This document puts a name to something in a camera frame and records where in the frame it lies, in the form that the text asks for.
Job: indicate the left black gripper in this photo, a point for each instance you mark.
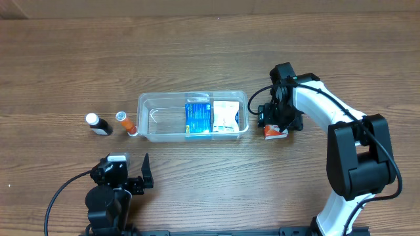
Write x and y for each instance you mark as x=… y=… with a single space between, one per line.
x=142 y=183

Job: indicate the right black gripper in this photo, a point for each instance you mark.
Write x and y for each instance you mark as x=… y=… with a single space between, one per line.
x=268 y=118

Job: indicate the red medicine box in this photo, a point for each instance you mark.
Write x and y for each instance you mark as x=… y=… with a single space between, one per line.
x=272 y=132

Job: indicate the orange pill bottle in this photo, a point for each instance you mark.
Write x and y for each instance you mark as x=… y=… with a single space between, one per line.
x=128 y=125

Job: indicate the white medicine box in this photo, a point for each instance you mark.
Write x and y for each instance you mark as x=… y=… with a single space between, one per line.
x=225 y=116

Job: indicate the clear plastic container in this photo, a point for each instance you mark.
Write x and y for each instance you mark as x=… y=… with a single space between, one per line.
x=161 y=115

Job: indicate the dark bottle white cap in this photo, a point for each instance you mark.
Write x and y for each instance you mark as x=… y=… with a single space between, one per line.
x=98 y=125

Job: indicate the blue medicine box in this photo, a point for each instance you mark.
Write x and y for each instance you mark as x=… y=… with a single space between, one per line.
x=198 y=118

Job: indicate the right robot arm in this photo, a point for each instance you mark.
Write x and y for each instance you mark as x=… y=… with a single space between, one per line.
x=360 y=165

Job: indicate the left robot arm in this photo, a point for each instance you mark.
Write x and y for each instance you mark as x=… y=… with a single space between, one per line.
x=109 y=202

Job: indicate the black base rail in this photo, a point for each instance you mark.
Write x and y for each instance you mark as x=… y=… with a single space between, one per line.
x=223 y=232

